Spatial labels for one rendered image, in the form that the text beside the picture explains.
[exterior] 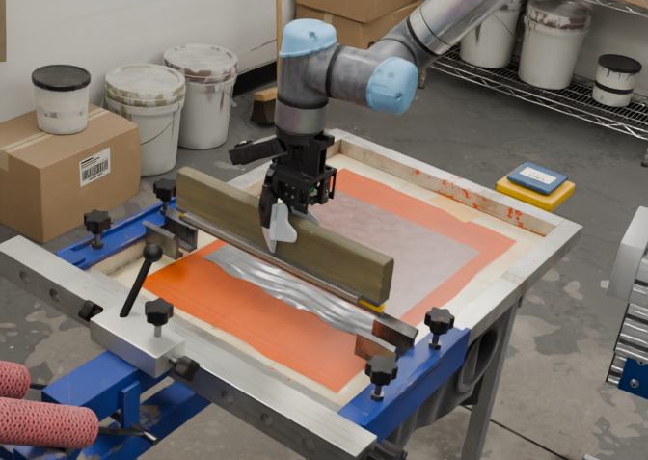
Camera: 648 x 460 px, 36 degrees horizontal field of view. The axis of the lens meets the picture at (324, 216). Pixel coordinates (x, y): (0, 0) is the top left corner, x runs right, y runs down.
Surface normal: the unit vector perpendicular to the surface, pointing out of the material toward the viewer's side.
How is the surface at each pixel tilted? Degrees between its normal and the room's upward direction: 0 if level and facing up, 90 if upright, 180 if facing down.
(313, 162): 90
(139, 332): 0
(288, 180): 90
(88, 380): 0
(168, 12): 90
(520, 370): 0
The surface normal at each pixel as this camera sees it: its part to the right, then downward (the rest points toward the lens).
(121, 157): 0.85, 0.33
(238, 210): -0.58, 0.35
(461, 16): -0.15, 0.66
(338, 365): 0.11, -0.87
